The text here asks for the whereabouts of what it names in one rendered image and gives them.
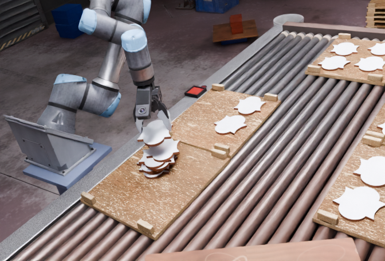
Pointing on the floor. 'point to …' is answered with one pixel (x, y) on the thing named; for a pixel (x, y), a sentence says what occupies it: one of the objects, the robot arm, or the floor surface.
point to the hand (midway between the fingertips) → (154, 131)
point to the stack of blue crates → (68, 20)
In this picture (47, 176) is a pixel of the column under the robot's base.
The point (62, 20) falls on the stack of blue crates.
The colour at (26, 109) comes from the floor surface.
